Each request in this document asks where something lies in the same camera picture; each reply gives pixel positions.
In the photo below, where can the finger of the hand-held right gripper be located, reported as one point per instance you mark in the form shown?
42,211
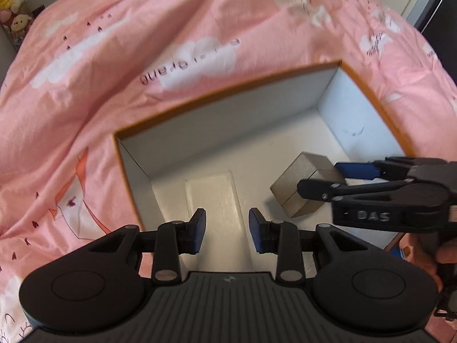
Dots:
317,188
357,170

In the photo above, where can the person's right hand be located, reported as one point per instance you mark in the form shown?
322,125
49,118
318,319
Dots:
428,253

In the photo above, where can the small beige box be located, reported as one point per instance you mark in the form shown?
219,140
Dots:
294,168

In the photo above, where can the dark wardrobe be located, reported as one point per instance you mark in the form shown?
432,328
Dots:
439,14

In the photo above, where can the pink printed blanket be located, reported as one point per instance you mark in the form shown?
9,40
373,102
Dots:
107,78

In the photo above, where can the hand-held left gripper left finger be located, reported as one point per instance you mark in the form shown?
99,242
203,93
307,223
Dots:
199,229

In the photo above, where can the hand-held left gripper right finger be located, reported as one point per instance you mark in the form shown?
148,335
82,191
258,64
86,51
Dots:
255,229

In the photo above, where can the orange cardboard box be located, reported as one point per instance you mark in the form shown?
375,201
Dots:
228,121

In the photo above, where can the cream plush toy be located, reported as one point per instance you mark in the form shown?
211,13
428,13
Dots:
20,22

